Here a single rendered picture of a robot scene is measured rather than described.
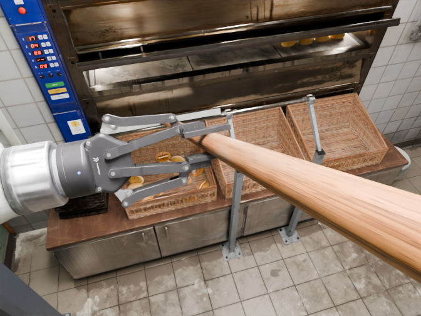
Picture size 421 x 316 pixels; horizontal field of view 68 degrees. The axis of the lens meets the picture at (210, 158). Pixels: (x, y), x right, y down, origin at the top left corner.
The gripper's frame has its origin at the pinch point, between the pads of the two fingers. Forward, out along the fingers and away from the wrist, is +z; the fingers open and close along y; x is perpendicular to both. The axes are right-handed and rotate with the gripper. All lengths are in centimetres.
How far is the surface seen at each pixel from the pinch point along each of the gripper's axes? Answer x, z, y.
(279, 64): -145, 83, -19
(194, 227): -149, 12, 74
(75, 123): -154, -45, -4
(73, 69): -136, -37, -32
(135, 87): -146, -7, -19
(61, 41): -127, -38, -44
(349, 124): -169, 147, 32
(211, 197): -139, 24, 54
